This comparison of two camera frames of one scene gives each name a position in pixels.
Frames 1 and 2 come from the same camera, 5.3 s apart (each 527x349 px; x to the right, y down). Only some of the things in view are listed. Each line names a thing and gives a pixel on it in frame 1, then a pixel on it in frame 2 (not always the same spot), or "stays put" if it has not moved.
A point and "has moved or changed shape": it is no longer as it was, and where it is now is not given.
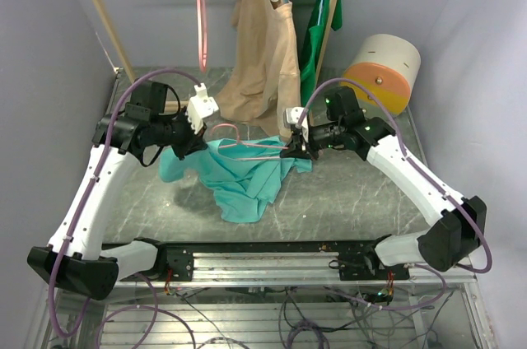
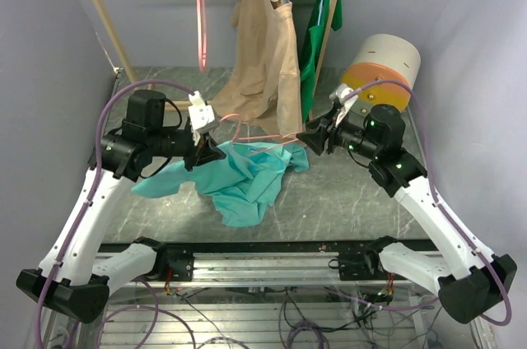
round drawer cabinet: [389, 66] stays put
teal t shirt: [243, 175] has moved or changed shape
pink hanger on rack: [202, 20] stays put
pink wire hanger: [240, 142] to [235, 137]
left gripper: [193, 142] to [205, 151]
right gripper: [296, 148] to [318, 132]
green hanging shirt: [312, 52] stays put
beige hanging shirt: [266, 70] stays put
